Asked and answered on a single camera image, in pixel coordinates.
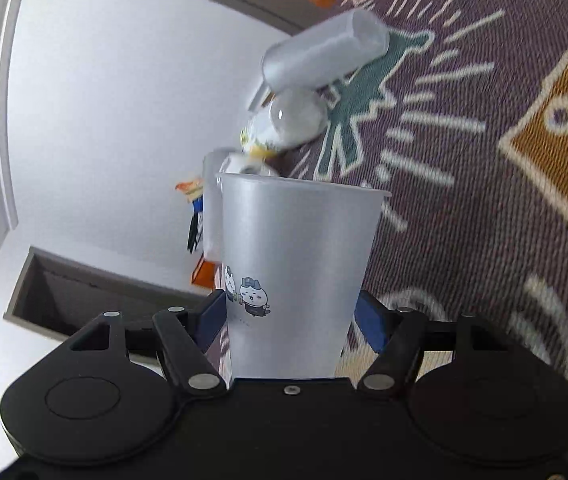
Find frosted cartoon plastic cup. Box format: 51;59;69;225
220;174;386;379

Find clear bottle white label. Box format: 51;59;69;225
203;150;278;263

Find patterned woven table cloth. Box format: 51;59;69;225
276;0;568;379

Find clear bottle yellow label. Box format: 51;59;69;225
241;88;327;158

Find frosted plastic tumbler lying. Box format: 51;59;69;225
261;9;389;93

